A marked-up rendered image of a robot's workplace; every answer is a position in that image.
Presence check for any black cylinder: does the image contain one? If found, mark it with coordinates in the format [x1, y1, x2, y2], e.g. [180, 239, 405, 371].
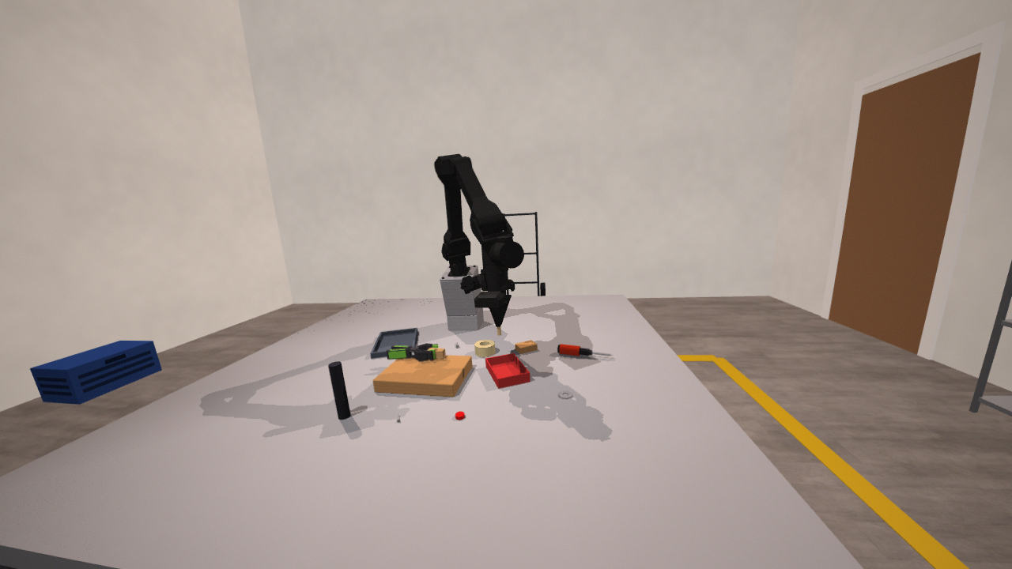
[328, 361, 351, 420]

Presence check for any light wooden board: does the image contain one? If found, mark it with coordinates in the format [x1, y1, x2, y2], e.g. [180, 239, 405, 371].
[373, 355, 473, 397]

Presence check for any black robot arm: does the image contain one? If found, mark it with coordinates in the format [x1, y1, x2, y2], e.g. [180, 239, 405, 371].
[434, 154, 524, 294]

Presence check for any red open tray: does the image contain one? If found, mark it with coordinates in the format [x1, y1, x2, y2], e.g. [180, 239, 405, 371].
[485, 353, 531, 389]

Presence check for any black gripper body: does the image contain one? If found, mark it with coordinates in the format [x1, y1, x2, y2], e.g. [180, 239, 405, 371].
[474, 265, 515, 308]

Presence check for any red-handled screwdriver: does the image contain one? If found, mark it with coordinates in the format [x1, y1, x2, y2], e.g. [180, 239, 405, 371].
[557, 344, 607, 356]

